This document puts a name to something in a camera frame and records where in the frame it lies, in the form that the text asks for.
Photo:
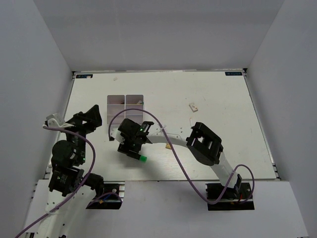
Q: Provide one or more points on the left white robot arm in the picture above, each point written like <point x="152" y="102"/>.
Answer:
<point x="70" y="187"/>

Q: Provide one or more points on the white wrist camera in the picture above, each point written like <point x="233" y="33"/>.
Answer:
<point x="115" y="134"/>
<point x="54" y="121"/>

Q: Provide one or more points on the right blue corner label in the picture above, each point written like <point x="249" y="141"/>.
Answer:
<point x="233" y="73"/>

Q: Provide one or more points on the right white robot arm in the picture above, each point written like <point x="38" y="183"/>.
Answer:
<point x="202" y="142"/>

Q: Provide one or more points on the green black highlighter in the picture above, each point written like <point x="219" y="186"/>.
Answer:
<point x="142" y="158"/>

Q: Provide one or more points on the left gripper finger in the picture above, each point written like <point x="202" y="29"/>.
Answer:
<point x="92" y="113"/>
<point x="92" y="124"/>

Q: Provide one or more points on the white boxed eraser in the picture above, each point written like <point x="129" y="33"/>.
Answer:
<point x="193" y="107"/>

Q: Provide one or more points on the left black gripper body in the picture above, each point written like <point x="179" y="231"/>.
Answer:
<point x="77" y="138"/>

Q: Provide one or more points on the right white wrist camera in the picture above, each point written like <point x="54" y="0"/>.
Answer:
<point x="115" y="134"/>

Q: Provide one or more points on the blue corner label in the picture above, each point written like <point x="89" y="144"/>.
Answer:
<point x="84" y="76"/>
<point x="233" y="73"/>

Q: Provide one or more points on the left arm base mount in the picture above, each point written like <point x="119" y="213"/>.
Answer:
<point x="110" y="197"/>

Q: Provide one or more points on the right white organizer box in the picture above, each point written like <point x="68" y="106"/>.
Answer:
<point x="131" y="103"/>

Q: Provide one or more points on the left white organizer box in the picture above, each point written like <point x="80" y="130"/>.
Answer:
<point x="113" y="107"/>

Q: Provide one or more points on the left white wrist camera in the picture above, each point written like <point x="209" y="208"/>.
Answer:
<point x="54" y="121"/>

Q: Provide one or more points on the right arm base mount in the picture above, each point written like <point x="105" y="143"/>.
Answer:
<point x="228" y="201"/>

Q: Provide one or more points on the left blue corner label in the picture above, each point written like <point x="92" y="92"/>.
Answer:
<point x="84" y="76"/>

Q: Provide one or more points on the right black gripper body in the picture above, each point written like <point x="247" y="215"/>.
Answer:
<point x="130" y="143"/>

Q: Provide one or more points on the white organizer box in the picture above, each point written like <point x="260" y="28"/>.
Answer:
<point x="113" y="107"/>
<point x="131" y="103"/>

